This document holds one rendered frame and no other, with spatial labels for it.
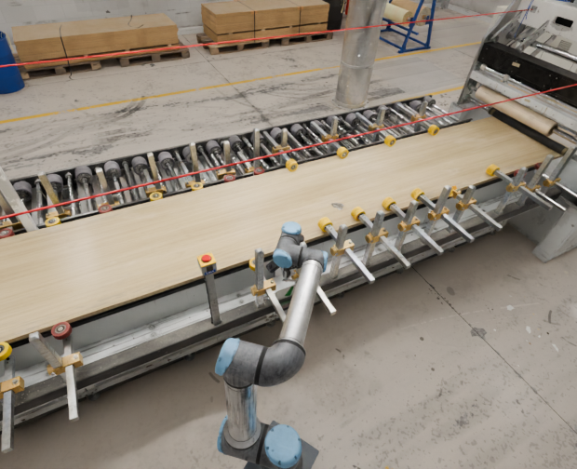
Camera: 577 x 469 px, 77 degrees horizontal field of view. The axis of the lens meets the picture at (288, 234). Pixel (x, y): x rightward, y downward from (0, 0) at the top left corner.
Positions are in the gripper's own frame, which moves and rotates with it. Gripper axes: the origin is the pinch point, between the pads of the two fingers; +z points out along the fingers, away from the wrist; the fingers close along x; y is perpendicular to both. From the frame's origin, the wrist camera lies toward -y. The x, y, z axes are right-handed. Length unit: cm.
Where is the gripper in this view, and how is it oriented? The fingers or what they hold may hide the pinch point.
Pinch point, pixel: (284, 277)
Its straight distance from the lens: 191.1
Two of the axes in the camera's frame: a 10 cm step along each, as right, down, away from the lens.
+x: -4.5, -6.5, 6.1
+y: 8.9, -2.9, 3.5
